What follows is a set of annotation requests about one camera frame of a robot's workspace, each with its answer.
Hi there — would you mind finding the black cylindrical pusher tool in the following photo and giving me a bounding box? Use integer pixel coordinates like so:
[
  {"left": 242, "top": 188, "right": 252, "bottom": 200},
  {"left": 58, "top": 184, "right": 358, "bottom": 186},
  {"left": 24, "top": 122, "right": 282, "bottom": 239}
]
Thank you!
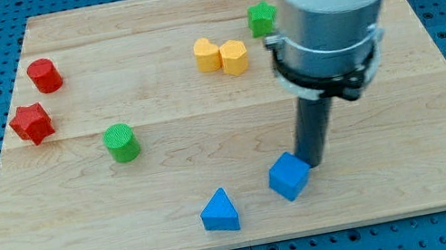
[{"left": 294, "top": 97, "right": 332, "bottom": 168}]

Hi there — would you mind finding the red cylinder block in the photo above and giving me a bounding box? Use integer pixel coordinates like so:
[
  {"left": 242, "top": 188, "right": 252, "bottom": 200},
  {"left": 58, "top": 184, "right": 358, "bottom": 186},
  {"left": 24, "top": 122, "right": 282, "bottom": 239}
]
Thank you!
[{"left": 26, "top": 58, "right": 63, "bottom": 94}]

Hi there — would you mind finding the red star block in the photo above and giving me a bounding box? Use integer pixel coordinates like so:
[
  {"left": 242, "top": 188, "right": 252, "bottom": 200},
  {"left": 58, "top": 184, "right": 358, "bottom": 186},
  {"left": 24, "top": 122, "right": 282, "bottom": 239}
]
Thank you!
[{"left": 9, "top": 102, "right": 55, "bottom": 146}]

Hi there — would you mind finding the wooden board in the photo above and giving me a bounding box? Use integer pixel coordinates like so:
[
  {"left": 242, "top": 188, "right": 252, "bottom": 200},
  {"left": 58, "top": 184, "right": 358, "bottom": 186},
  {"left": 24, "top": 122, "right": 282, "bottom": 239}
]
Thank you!
[{"left": 0, "top": 0, "right": 446, "bottom": 250}]

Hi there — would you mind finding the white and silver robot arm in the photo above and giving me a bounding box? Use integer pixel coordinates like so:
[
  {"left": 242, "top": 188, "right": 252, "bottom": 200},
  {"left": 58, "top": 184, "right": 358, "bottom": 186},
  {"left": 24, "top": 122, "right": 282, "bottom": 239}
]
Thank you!
[{"left": 264, "top": 0, "right": 383, "bottom": 106}]

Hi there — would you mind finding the green cylinder block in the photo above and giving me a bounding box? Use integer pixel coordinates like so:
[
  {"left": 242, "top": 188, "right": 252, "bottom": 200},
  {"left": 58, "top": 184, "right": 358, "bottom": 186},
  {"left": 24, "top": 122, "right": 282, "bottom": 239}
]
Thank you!
[{"left": 102, "top": 123, "right": 141, "bottom": 163}]

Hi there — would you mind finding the blue cube block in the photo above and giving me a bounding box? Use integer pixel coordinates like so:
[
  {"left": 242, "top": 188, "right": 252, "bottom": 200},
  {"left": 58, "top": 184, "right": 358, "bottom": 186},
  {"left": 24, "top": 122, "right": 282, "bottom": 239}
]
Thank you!
[{"left": 268, "top": 152, "right": 310, "bottom": 201}]

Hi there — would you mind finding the yellow heart block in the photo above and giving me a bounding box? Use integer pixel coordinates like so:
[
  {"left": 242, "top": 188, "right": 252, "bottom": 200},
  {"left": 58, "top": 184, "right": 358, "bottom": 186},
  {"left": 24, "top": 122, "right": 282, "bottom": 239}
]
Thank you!
[{"left": 193, "top": 37, "right": 222, "bottom": 73}]

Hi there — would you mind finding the yellow hexagon block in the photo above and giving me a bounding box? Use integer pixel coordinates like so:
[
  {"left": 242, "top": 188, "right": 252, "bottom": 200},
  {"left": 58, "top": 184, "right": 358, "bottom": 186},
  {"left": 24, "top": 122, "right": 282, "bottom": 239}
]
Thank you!
[{"left": 219, "top": 40, "right": 249, "bottom": 76}]

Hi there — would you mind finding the green star block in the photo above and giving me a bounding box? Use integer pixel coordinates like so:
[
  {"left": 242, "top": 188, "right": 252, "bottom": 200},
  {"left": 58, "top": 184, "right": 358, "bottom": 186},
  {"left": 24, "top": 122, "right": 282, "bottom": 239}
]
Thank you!
[{"left": 247, "top": 1, "right": 277, "bottom": 38}]

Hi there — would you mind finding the blue triangle block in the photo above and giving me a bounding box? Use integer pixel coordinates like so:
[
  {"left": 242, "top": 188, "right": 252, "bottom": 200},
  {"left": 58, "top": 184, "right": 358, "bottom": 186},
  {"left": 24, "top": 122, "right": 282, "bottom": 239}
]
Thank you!
[{"left": 200, "top": 187, "right": 241, "bottom": 231}]

